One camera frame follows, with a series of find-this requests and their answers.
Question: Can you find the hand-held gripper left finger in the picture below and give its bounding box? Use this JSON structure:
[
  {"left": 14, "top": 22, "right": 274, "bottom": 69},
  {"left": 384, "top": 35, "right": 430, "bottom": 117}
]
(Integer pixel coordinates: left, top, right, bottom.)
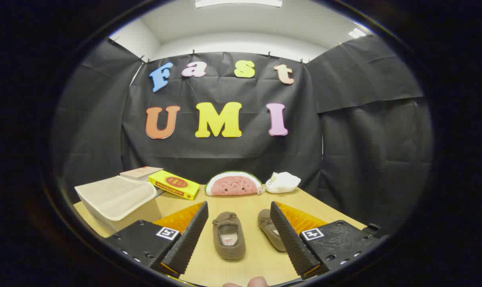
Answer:
[{"left": 105, "top": 201, "right": 209, "bottom": 279}]

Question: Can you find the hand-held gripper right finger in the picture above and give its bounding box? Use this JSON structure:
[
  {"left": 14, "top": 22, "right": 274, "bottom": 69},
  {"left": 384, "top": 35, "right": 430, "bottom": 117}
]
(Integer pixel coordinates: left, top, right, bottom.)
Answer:
[{"left": 270, "top": 201, "right": 389, "bottom": 280}]

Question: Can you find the white plush toy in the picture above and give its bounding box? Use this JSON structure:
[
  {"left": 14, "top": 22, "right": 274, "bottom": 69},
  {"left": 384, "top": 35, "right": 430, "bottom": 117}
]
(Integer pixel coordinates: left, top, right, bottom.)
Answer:
[{"left": 265, "top": 172, "right": 301, "bottom": 194}]

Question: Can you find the beige fabric storage box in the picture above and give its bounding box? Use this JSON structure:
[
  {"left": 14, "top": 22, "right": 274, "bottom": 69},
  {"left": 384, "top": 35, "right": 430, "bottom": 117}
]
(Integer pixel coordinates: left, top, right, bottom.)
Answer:
[{"left": 74, "top": 175, "right": 162, "bottom": 234}]

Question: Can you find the beige book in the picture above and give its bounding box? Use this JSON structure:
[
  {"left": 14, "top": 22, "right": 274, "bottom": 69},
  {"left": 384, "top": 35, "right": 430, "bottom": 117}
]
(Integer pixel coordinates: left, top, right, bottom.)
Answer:
[{"left": 120, "top": 166, "right": 164, "bottom": 182}]

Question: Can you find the brown fuzzy shoe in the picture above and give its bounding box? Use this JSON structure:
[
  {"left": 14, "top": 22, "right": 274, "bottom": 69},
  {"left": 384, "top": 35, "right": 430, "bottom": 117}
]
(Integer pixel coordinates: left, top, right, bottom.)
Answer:
[
  {"left": 258, "top": 209, "right": 286, "bottom": 252},
  {"left": 212, "top": 212, "right": 246, "bottom": 261}
]

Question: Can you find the yellow book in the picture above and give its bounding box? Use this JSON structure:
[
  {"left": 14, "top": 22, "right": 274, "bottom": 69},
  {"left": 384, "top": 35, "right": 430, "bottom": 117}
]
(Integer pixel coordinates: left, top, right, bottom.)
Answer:
[{"left": 148, "top": 170, "right": 200, "bottom": 201}]

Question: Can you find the watermelon slice plush toy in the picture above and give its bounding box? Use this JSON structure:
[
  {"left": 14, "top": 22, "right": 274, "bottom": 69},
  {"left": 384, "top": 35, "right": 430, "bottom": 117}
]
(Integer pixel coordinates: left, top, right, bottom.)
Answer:
[{"left": 204, "top": 171, "right": 263, "bottom": 197}]

